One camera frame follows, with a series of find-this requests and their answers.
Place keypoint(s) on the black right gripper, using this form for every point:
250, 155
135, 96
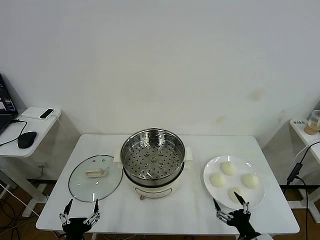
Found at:
241, 222

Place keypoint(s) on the small black white device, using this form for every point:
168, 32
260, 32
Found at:
47, 113

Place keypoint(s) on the white wall socket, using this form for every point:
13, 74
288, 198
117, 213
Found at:
41, 165

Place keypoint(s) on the black computer mouse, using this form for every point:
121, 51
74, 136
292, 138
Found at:
26, 139

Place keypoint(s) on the clear plastic drink cup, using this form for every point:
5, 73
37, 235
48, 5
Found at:
312, 127

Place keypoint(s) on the white side desk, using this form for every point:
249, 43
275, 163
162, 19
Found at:
42, 132

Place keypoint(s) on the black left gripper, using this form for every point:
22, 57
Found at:
75, 227

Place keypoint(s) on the black laptop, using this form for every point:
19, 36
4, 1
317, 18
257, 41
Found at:
5, 107

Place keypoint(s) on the perforated steel steamer basket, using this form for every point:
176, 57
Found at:
140, 160

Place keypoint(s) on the flat white box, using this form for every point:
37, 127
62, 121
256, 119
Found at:
31, 113

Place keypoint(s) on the white side table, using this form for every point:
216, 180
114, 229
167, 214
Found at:
303, 136

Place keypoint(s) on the round glass pot lid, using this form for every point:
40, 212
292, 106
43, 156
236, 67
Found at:
82, 180

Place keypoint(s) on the white steamed baozi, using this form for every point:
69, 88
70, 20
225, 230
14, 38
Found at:
231, 197
218, 179
228, 168
250, 180

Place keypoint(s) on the round white plate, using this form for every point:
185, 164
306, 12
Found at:
255, 197

